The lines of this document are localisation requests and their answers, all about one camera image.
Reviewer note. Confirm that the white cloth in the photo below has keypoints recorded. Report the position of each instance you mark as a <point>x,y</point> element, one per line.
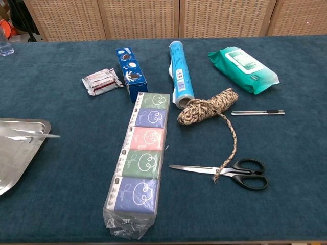
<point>48,135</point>

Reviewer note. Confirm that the silver metal tray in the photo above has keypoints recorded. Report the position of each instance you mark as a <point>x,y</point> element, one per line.
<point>30,122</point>

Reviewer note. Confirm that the pocket tissue multipack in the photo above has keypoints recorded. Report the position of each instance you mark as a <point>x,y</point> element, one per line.
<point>143,160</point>

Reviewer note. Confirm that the blue cling film roll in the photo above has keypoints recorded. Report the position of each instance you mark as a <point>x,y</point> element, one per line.
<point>180,74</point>

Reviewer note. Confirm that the blue cookie box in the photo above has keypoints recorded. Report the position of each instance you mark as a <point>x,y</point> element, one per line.
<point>132,74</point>

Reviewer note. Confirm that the white red wrapped snack pack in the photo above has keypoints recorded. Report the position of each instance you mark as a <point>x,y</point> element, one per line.
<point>102,81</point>

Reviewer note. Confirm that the teal table cloth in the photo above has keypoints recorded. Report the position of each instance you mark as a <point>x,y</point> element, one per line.
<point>76,153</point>

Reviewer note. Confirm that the silver utility knife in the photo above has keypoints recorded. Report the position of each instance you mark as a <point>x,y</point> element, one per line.
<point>255,112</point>

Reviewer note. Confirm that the green wet wipes pack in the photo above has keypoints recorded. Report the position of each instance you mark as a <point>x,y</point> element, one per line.
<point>242,69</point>

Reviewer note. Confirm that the wooden rattan folding screen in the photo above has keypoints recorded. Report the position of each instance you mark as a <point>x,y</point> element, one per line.
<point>143,18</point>

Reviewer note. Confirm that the black tripod stand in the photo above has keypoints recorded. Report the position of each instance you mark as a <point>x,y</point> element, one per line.
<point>30,33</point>

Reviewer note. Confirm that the clear plastic water bottle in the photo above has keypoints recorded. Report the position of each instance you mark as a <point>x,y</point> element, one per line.
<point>5,46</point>

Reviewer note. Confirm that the orange round object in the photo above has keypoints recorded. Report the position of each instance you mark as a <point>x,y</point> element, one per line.
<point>7,29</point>

